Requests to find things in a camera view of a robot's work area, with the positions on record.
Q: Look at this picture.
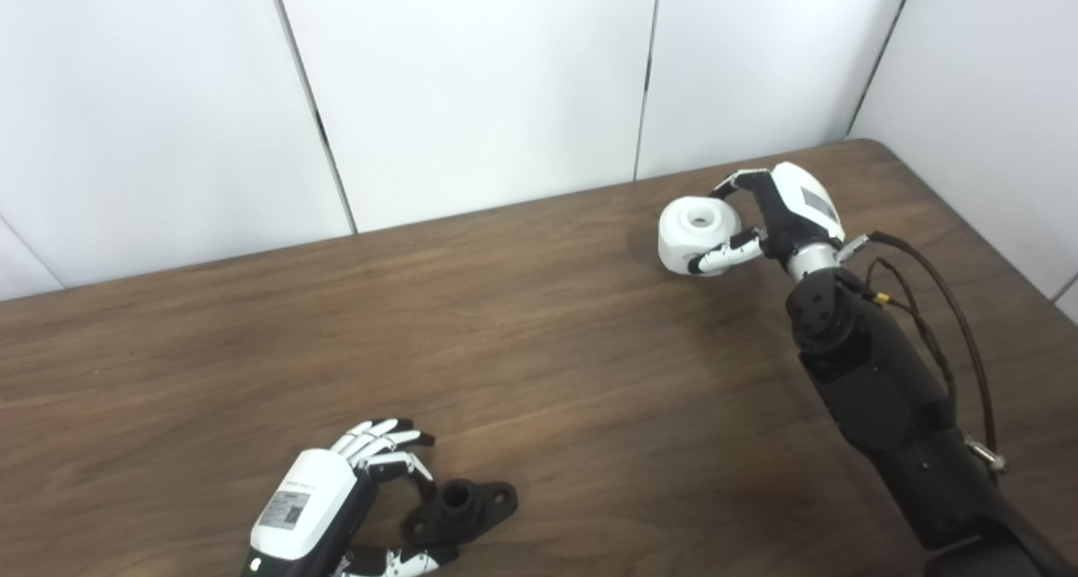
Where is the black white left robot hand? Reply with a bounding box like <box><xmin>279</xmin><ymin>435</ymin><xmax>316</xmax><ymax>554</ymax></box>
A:
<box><xmin>240</xmin><ymin>418</ymin><xmax>460</xmax><ymax>577</ymax></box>

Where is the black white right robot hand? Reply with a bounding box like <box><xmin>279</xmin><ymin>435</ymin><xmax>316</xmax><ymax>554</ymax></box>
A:
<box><xmin>688</xmin><ymin>162</ymin><xmax>846</xmax><ymax>276</ymax></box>

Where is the round white plastic piece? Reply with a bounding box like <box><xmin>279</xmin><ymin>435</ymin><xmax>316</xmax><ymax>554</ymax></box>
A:
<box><xmin>657</xmin><ymin>196</ymin><xmax>744</xmax><ymax>275</ymax></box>

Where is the black flanged holder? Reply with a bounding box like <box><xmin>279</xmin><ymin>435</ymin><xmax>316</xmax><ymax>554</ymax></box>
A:
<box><xmin>403</xmin><ymin>478</ymin><xmax>519</xmax><ymax>547</ymax></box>

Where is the thin braided right wrist cable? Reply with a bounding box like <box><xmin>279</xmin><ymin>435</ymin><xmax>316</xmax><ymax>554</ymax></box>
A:
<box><xmin>863</xmin><ymin>257</ymin><xmax>957</xmax><ymax>393</ymax></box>

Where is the thick black right wrist cable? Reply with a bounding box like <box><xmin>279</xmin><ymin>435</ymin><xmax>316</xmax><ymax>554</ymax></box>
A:
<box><xmin>842</xmin><ymin>231</ymin><xmax>1007</xmax><ymax>477</ymax></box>

